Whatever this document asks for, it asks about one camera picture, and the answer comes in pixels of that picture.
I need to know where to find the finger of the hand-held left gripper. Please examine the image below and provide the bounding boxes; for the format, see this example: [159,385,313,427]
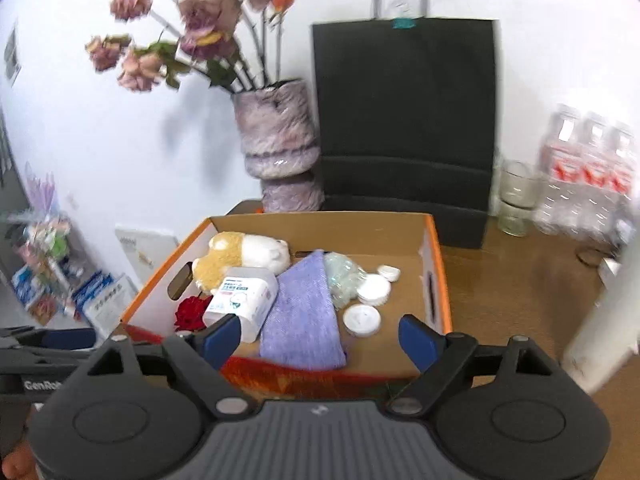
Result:
[0,345,101,375]
[0,329,97,351]

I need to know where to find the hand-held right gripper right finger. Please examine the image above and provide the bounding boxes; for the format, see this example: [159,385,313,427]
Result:
[387,314,553,417]

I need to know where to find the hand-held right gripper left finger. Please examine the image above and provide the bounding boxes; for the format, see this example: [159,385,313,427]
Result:
[87,312,253,418]

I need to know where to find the white wet wipes pack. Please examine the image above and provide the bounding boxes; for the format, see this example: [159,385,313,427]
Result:
[202,267,279,345]

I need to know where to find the white round case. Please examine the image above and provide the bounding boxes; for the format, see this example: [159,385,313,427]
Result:
[342,304,381,339]

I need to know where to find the white ribbed round dish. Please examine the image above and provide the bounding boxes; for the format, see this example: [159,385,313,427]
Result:
[356,274,392,307]

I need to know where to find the purple burlap drawstring pouch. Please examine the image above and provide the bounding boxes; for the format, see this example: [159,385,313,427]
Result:
[259,249,348,372]

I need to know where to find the orange white plush toy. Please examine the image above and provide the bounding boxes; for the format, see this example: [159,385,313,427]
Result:
[191,231,292,295]

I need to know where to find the iridescent plastic bag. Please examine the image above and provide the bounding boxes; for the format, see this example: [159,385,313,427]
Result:
[322,252,371,311]

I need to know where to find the red orange cardboard box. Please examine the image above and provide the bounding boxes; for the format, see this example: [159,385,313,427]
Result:
[120,212,453,398]

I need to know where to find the person's left hand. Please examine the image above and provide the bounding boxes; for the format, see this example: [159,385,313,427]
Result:
[0,440,41,480]

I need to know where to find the red artificial rose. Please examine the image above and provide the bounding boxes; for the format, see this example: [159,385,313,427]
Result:
[173,295,213,333]

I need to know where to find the blue white carton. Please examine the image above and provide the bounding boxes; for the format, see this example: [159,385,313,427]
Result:
[74,270,140,341]

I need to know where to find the white ribbed panel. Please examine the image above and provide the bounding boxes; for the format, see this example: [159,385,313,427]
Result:
[115,224,178,281]

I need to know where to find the translucent purple plastic item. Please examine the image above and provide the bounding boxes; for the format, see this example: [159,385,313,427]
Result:
[24,162,60,213]

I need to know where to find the clear drinking glass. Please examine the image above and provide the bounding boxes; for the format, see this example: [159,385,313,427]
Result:
[497,201,532,237]
[500,160,543,208]

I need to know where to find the white thermos flask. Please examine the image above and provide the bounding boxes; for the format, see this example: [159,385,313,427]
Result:
[560,240,640,396]

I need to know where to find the purple ceramic vase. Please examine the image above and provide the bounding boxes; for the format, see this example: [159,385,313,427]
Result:
[231,78,325,213]

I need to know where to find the clear water bottle red label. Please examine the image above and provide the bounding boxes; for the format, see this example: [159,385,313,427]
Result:
[600,122,638,246]
[537,105,583,236]
[570,112,616,241]

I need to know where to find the black paper bag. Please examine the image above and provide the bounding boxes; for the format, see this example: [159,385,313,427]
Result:
[311,0,501,250]

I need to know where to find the dried pink flowers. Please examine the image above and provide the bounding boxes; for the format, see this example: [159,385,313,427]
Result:
[85,0,301,95]

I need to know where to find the metal wire shelf rack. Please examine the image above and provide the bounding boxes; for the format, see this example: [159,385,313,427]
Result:
[0,212,83,326]

